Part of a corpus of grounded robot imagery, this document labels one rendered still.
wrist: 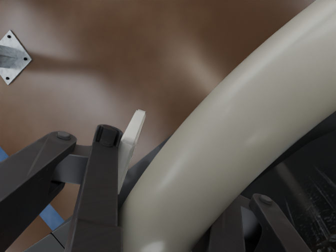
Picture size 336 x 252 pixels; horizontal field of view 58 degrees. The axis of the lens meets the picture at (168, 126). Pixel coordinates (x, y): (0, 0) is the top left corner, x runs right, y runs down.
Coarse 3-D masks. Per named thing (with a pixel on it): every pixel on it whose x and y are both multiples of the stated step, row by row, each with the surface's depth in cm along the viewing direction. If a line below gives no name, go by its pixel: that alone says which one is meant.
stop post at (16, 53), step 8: (8, 32) 155; (0, 40) 157; (8, 40) 156; (16, 40) 154; (0, 48) 148; (8, 48) 154; (16, 48) 155; (24, 48) 154; (0, 56) 145; (8, 56) 149; (16, 56) 155; (24, 56) 154; (0, 64) 150; (8, 64) 154; (16, 64) 155; (24, 64) 154; (0, 72) 158; (8, 72) 157; (16, 72) 156; (8, 80) 158
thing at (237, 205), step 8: (232, 208) 12; (240, 208) 12; (224, 216) 11; (232, 216) 12; (240, 216) 12; (216, 224) 11; (224, 224) 11; (232, 224) 11; (240, 224) 11; (208, 232) 10; (216, 232) 10; (224, 232) 10; (232, 232) 10; (240, 232) 11; (200, 240) 11; (208, 240) 10; (216, 240) 10; (224, 240) 10; (232, 240) 10; (240, 240) 10; (200, 248) 11; (208, 248) 9; (216, 248) 9; (224, 248) 9; (232, 248) 10; (240, 248) 10
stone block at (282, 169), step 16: (320, 144) 100; (288, 160) 111; (304, 160) 97; (320, 160) 86; (272, 176) 107; (288, 176) 94; (304, 176) 84; (320, 176) 76; (256, 192) 104; (272, 192) 92; (288, 192) 82; (304, 192) 74; (320, 192) 67; (288, 208) 72; (304, 208) 66; (320, 208) 61; (304, 224) 60; (320, 224) 55; (304, 240) 54; (320, 240) 51
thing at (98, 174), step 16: (96, 128) 14; (112, 128) 14; (96, 144) 14; (112, 144) 14; (96, 160) 12; (112, 160) 13; (96, 176) 11; (112, 176) 11; (80, 192) 10; (96, 192) 10; (112, 192) 10; (80, 208) 9; (96, 208) 9; (112, 208) 9; (80, 224) 7; (96, 224) 8; (112, 224) 9; (80, 240) 7; (96, 240) 7; (112, 240) 7
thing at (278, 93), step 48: (288, 48) 8; (240, 96) 9; (288, 96) 8; (192, 144) 9; (240, 144) 9; (288, 144) 9; (144, 192) 10; (192, 192) 9; (240, 192) 10; (144, 240) 10; (192, 240) 10
